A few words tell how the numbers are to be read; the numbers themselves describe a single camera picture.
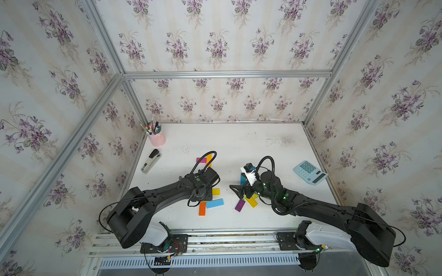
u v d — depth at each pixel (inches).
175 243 28.2
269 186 23.5
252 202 33.7
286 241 28.6
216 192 34.7
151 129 40.0
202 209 32.9
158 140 40.1
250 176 27.3
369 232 16.3
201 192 24.5
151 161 38.3
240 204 33.0
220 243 29.4
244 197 28.3
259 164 26.0
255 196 28.7
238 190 27.6
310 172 36.8
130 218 16.3
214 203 34.3
